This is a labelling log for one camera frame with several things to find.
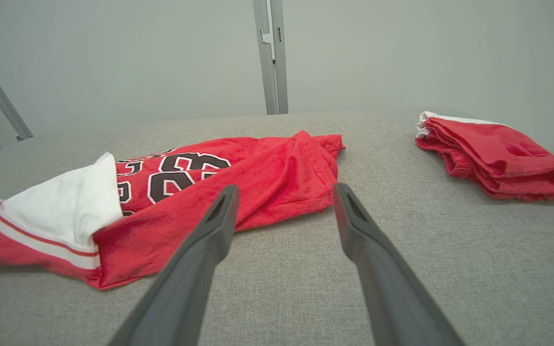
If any grey metal partition post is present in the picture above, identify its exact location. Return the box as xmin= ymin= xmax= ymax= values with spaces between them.
xmin=253 ymin=0 xmax=289 ymax=115

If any red and white basketball jersey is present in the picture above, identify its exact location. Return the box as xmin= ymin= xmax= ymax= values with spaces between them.
xmin=0 ymin=130 xmax=346 ymax=290

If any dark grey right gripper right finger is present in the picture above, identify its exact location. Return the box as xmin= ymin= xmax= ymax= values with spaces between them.
xmin=333 ymin=183 xmax=465 ymax=346

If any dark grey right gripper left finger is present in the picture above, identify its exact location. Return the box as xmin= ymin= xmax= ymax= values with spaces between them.
xmin=109 ymin=185 xmax=240 ymax=346

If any red shirt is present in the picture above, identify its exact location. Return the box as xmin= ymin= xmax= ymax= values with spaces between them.
xmin=415 ymin=111 xmax=554 ymax=201

